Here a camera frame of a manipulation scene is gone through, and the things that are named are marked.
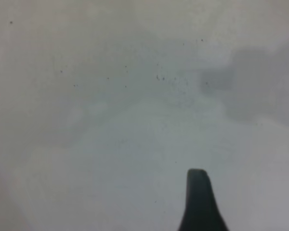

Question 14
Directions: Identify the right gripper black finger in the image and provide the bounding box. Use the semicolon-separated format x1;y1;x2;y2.
178;168;229;231

